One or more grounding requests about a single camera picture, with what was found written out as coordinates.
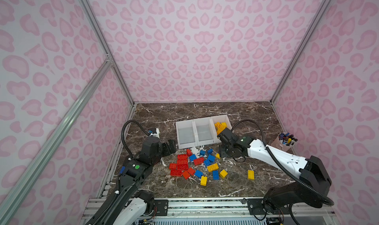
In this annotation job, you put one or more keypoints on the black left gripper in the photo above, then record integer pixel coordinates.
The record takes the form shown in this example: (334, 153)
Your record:
(167, 147)

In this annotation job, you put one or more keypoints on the yellow round lego piece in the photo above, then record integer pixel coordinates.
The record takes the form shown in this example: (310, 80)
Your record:
(219, 126)

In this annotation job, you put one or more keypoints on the yellow lego brick small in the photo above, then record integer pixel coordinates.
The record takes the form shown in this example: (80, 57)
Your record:
(223, 174)

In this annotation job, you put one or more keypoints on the white three-compartment plastic bin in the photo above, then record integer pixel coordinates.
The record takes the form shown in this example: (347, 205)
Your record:
(200, 131)

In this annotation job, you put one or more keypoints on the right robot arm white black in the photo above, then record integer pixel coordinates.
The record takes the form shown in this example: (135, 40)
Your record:
(311, 181)

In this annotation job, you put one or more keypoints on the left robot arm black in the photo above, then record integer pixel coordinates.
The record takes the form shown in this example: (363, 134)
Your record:
(127, 203)

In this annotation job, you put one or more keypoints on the red lego brick pile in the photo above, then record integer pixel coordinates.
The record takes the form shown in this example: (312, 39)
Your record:
(185, 164)

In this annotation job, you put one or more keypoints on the blue lego brick front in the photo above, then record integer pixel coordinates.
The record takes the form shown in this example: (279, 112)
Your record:
(215, 175)

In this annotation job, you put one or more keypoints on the blue lego brick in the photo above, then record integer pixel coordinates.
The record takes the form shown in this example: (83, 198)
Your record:
(198, 174)
(215, 175)

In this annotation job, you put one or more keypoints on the blue lego brick left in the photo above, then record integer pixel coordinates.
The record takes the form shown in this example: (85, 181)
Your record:
(198, 174)

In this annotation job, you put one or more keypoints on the yellow lego brick front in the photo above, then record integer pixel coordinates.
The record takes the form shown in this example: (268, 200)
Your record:
(203, 181)

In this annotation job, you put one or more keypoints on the pink cup of markers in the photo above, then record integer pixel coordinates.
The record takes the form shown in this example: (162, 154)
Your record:
(284, 141)

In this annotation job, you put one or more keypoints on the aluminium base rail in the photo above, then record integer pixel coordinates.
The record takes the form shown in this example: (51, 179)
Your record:
(235, 211)

